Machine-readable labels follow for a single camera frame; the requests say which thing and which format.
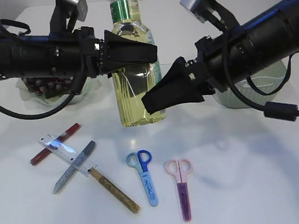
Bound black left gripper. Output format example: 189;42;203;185
73;27;158;80

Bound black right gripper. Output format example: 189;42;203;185
136;32;246;116

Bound yellow tea bottle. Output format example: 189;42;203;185
110;0;166;127

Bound artificial purple grape bunch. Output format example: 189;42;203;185
21;77;72;99

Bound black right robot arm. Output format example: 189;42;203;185
142;0;299;114

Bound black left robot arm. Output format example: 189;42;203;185
0;26;158;80

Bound green wavy glass plate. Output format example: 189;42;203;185
16;78;100;108

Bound red glitter pen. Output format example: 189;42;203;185
30;123;80;166

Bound silver glitter pen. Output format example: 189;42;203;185
52;140;96;194

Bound green plastic basket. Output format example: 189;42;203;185
212;57;290;111

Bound clear plastic ruler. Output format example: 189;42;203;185
39;134;97;176

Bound gold glitter pen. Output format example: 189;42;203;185
88;167;140;214

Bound pink sheathed scissors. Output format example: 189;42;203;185
165;159;193;222

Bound blue sheathed scissors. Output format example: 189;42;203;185
125;150;159;207

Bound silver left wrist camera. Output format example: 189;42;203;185
46;0;90;35

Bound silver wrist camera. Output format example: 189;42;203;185
46;0;90;35
180;0;214;23

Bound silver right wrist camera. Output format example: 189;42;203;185
180;0;214;23

